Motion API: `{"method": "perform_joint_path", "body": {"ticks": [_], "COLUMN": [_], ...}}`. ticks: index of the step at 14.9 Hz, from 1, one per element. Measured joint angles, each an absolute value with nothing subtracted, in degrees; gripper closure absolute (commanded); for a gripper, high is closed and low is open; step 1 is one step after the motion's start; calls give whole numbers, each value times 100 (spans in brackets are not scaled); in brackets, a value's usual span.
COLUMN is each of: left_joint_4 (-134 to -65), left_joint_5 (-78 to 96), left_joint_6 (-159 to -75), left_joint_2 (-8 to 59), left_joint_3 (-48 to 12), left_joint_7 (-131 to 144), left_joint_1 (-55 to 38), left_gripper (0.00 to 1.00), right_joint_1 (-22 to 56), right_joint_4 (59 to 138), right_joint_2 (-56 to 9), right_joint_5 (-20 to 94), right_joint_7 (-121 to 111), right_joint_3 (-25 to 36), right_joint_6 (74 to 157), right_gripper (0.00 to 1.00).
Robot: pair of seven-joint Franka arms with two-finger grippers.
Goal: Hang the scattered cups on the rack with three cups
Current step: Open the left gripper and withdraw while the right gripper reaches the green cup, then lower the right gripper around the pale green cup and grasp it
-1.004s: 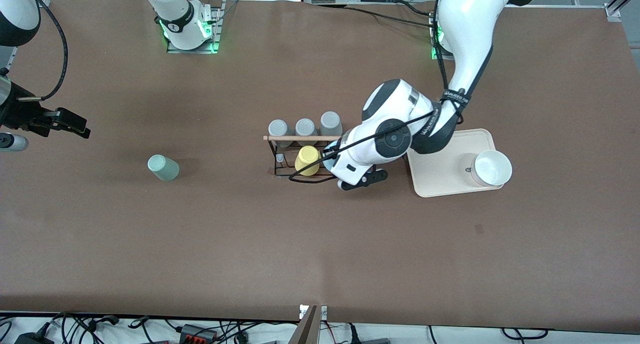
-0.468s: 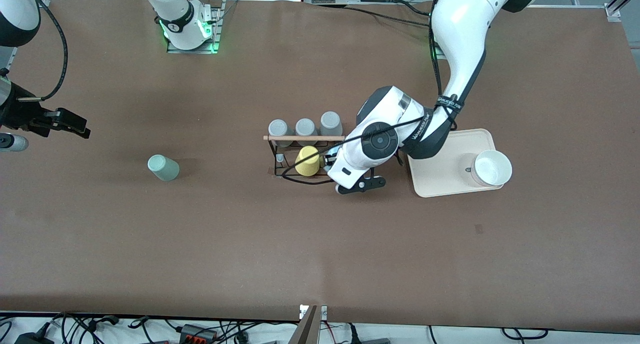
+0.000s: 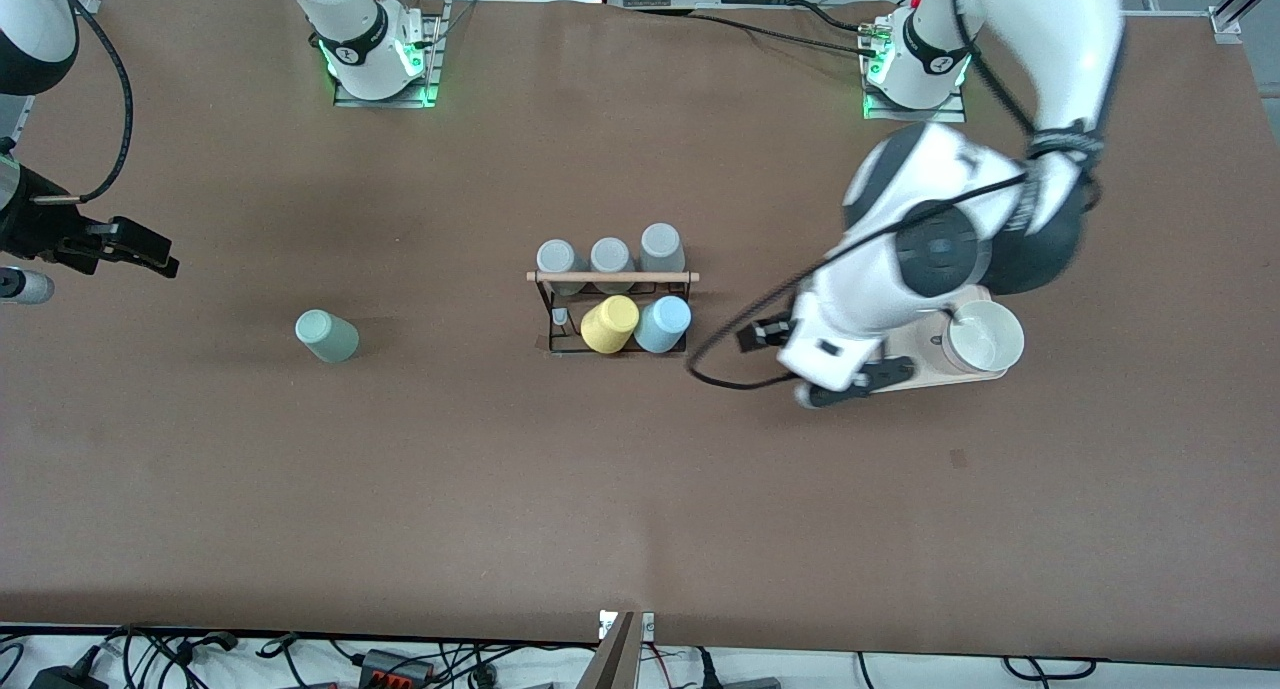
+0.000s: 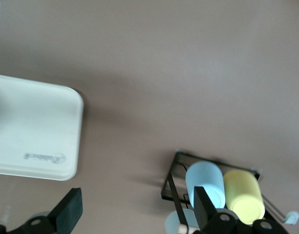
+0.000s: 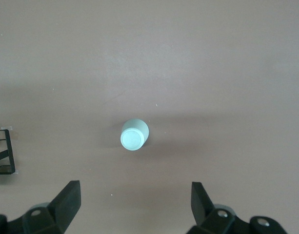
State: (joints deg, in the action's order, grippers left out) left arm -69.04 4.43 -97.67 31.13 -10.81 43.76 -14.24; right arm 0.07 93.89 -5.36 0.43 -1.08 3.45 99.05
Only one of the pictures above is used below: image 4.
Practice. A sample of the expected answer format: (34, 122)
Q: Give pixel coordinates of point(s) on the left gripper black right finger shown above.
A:
(205, 209)

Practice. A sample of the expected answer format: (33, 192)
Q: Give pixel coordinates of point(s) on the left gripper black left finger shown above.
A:
(66, 209)

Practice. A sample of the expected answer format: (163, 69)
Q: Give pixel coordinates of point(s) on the light blue plastic cup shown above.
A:
(205, 175)

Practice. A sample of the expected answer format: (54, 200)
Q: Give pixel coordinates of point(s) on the grey plastic cup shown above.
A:
(177, 220)

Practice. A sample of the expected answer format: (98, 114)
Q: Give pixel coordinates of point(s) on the yellow plastic cup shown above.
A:
(244, 195)

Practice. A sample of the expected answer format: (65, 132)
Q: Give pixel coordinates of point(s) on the cream plastic tray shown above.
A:
(34, 126)

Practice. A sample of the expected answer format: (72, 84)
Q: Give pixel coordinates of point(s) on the brown table cover sheet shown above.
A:
(164, 73)

